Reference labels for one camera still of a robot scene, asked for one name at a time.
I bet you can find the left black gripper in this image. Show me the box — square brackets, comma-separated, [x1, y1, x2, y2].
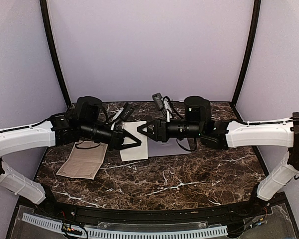
[80, 120, 142, 152]

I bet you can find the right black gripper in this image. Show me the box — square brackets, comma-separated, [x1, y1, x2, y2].
[137, 117, 203, 143]

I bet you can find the white letter paper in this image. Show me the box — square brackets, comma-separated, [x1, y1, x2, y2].
[119, 121, 150, 162]

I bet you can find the grey envelope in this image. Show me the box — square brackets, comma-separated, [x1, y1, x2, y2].
[148, 138, 191, 157]

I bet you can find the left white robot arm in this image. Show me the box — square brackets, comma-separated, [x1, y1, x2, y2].
[0, 96, 142, 217]

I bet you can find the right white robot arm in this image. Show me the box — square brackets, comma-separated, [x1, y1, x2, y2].
[137, 93, 299, 216]

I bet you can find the beige decorated letter sheet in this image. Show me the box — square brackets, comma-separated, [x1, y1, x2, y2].
[57, 141, 108, 180]

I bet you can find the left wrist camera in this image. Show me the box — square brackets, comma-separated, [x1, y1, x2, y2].
[121, 103, 134, 122]

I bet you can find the white slotted cable duct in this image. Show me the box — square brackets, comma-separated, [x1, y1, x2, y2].
[21, 213, 228, 239]

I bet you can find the black front rail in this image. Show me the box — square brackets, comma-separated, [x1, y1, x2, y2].
[32, 201, 266, 225]

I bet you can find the left black frame post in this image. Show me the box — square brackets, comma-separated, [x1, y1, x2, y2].
[39, 0, 71, 107]

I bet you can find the black frame post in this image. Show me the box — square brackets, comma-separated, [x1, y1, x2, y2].
[231, 0, 261, 107]
[39, 0, 71, 107]

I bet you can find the right black frame post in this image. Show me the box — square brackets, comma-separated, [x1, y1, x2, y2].
[231, 0, 261, 107]

